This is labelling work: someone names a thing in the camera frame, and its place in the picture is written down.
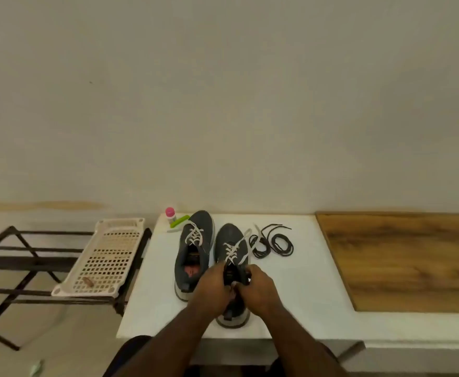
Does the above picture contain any white perforated plastic tray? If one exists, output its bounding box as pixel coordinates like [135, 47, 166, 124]
[51, 218, 145, 299]

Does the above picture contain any wooden board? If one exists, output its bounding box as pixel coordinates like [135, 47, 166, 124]
[316, 211, 459, 313]

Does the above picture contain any black shoelace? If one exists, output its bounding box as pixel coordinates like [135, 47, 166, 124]
[249, 235, 272, 259]
[258, 224, 295, 256]

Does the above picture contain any black metal rack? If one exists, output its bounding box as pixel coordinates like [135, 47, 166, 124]
[0, 226, 152, 351]

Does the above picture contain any person's left forearm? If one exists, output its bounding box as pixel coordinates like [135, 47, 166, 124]
[114, 304, 224, 377]

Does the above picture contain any person's right hand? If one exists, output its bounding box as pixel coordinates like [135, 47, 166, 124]
[235, 264, 285, 315]

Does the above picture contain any grey sneaker with white lace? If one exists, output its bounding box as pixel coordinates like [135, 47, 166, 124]
[214, 224, 252, 329]
[174, 210, 216, 302]

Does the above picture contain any person's left hand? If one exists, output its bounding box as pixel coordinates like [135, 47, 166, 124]
[189, 263, 235, 315]

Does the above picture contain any person's right forearm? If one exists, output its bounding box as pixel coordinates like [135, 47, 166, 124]
[255, 304, 349, 377]

